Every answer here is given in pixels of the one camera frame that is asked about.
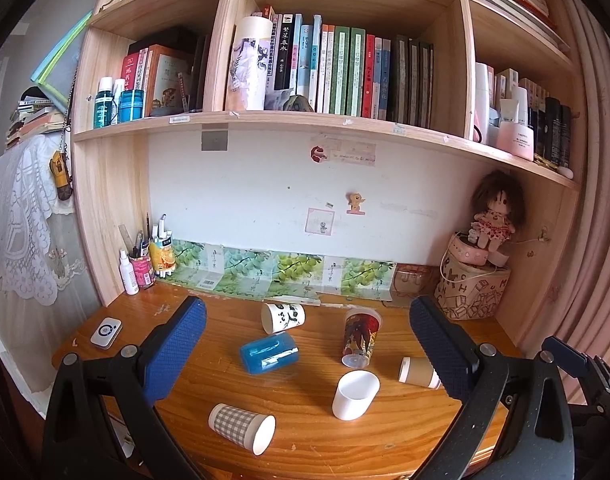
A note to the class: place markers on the checked paper cup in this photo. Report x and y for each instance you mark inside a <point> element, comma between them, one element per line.
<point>240,425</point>

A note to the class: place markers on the rag doll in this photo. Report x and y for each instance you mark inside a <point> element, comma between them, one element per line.
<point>495,210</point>

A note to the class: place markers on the teal bottle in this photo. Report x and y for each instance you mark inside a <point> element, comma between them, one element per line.
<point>103,105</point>

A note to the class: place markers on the colourful printed cup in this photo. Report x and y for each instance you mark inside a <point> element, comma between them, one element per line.
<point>360,335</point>

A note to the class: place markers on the yellow pen holder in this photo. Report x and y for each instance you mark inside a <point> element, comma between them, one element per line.
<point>162,257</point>

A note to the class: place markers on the white cosmetic tube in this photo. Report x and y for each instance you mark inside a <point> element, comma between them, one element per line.
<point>515,105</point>

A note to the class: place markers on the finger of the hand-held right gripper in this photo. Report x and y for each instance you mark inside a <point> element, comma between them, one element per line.
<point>571,352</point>

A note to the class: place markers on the white printed tube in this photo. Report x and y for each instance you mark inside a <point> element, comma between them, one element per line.
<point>247,65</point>

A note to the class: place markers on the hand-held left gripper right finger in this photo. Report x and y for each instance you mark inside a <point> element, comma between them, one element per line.
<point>441,345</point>

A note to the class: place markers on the clear plastic container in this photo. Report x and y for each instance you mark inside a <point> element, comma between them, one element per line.
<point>412,280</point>

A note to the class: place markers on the grey tape square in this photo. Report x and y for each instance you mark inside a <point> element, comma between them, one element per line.
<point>215,140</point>

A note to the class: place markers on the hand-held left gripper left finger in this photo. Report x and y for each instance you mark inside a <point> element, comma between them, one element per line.
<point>177,345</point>

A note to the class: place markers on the long row of books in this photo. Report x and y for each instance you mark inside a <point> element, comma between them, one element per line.
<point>355,70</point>

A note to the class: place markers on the pink pen holder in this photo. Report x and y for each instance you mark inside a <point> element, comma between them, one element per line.
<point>142,272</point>

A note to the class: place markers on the white lace cloth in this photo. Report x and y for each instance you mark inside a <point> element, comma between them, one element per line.
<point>25,230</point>

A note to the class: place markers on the short row of red books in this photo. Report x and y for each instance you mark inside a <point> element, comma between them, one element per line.
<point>160,77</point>

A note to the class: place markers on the blue jar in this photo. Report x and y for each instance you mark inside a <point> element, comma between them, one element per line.
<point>131,106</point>

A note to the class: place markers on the green edged folder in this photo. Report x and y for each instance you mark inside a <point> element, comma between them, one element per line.
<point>60,67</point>

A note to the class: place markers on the untidy stack of books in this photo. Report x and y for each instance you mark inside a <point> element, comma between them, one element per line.
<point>32,120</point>

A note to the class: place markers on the row of black bottles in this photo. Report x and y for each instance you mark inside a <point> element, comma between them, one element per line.
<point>552,130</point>

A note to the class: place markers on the pink square sticker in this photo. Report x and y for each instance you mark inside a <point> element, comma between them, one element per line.
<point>319,221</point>

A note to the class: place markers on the pink round box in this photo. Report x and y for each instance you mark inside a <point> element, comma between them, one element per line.
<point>467,252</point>

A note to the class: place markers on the plain white cup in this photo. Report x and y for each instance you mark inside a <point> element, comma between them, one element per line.
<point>355,397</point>

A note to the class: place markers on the dark figurine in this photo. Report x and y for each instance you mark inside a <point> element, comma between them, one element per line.
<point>297,102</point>

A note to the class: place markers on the clear ruler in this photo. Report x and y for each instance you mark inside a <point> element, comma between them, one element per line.
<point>125,237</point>

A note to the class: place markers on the blue plastic cup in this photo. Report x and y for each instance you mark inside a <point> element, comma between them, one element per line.
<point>267,355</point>

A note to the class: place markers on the taped paper note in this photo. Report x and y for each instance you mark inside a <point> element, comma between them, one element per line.
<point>354,154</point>

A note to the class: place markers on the red wall sticker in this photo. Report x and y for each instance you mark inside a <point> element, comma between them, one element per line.
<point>318,153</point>

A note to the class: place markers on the slim white bottle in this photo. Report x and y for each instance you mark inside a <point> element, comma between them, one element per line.
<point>118,97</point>

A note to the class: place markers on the printed canvas bag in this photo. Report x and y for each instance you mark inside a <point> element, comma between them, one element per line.
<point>472,292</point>

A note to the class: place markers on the white spray bottle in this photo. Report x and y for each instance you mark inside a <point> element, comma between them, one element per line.
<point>130,275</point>

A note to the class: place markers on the small white device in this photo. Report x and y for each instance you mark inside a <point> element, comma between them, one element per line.
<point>106,332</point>

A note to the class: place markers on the row of green grape cards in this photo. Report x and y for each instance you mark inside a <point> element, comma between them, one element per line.
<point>285,270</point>

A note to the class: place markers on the white cup with black print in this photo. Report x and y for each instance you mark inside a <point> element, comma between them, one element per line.
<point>283,317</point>

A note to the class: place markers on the pink curtain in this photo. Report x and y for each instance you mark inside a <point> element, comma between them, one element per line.
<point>602,185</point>

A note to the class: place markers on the brown paper cup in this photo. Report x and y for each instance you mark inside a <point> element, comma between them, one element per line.
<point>419,372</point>

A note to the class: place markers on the tall white bottle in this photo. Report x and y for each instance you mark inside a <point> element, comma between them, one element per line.
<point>482,100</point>

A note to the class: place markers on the pink white lotion tube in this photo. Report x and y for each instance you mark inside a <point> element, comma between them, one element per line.
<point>516,140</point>

